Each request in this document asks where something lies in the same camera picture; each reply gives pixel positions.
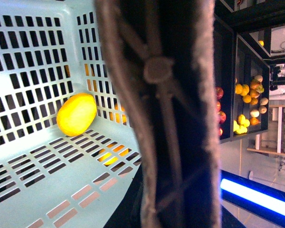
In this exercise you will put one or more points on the black fruit display shelf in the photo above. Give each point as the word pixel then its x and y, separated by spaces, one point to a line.
pixel 245 66

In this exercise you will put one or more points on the light blue plastic basket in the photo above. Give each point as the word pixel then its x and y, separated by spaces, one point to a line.
pixel 50 51

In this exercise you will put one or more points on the brown basket handle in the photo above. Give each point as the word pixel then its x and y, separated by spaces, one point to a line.
pixel 160 58

